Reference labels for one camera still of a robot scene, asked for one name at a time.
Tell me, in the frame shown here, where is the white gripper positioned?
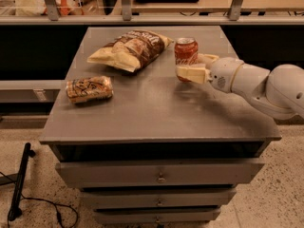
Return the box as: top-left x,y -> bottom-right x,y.
176,53 -> 244,93

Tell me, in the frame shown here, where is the red coke can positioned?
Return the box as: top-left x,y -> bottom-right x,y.
174,37 -> 199,70

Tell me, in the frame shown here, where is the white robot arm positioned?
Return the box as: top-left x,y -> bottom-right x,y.
176,54 -> 304,120

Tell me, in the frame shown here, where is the orange patterned drink can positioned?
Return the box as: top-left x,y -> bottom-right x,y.
66,76 -> 113,104

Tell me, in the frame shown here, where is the brown chip bag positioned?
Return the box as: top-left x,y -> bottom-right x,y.
87,29 -> 173,72

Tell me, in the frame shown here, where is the grey drawer cabinet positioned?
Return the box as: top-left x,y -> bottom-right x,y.
39,25 -> 283,225

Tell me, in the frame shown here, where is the bottom grey drawer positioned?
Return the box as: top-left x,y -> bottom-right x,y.
94,207 -> 220,224

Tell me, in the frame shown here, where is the grey drawer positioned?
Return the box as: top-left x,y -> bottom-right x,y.
56,158 -> 264,188
81,188 -> 236,209
94,207 -> 220,224

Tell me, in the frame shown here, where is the grey metal railing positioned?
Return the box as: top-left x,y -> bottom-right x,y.
0,0 -> 304,25

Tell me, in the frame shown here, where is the top grey drawer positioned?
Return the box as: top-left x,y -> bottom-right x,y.
56,158 -> 264,188

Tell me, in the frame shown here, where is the middle grey drawer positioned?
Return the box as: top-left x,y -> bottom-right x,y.
81,188 -> 236,209

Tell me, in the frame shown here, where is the black stand leg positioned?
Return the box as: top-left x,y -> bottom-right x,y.
8,142 -> 35,221

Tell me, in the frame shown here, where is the black floor cable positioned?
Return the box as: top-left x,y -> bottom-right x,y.
0,171 -> 80,228

